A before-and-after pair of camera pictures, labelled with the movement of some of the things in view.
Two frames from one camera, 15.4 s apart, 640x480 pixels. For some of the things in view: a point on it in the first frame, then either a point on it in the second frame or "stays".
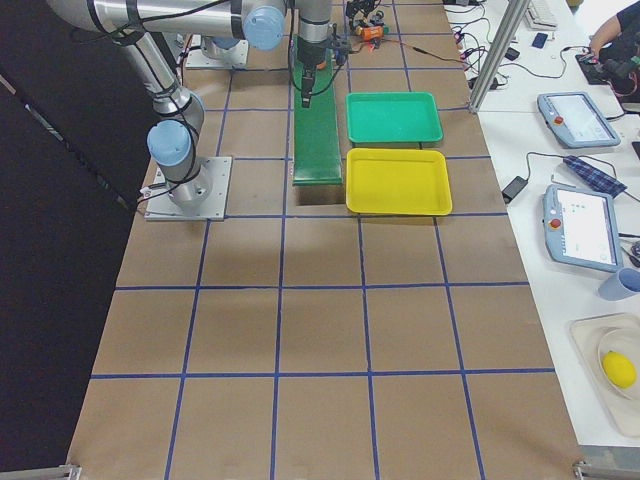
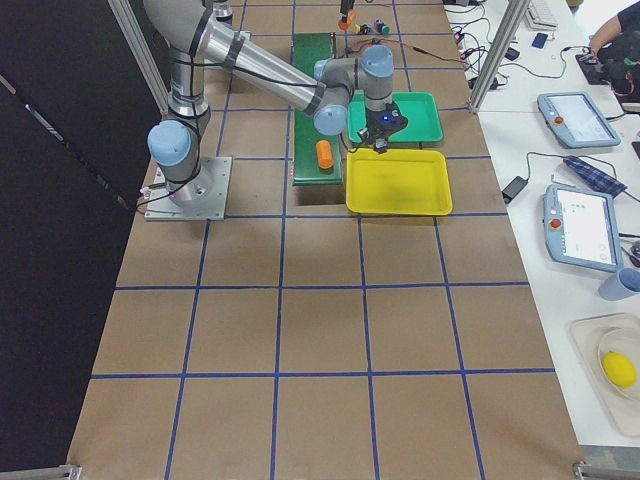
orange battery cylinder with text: (374, 31) -> (350, 19)
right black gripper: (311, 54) -> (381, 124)
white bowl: (625, 341) stays
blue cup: (621, 286) stays
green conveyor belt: (317, 140) stays
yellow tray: (392, 181) stays
